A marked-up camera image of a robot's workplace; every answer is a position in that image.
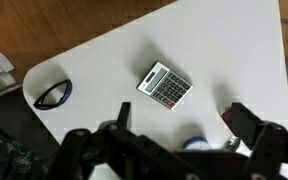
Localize dark floral cushion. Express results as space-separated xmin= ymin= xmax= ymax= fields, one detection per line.
xmin=0 ymin=126 xmax=49 ymax=180

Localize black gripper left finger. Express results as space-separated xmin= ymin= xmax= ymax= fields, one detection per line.
xmin=47 ymin=101 xmax=177 ymax=180

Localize dark grey couch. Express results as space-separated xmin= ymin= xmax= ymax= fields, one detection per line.
xmin=0 ymin=89 xmax=62 ymax=180

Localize blue and white tape roll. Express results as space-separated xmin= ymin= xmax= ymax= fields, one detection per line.
xmin=182 ymin=136 xmax=212 ymax=151

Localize grey desk calculator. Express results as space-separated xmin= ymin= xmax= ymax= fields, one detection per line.
xmin=136 ymin=60 xmax=195 ymax=111

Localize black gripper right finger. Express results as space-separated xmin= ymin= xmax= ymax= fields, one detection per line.
xmin=231 ymin=101 xmax=288 ymax=180

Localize black wraparound sunglasses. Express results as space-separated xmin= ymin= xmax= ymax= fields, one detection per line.
xmin=32 ymin=78 xmax=73 ymax=111

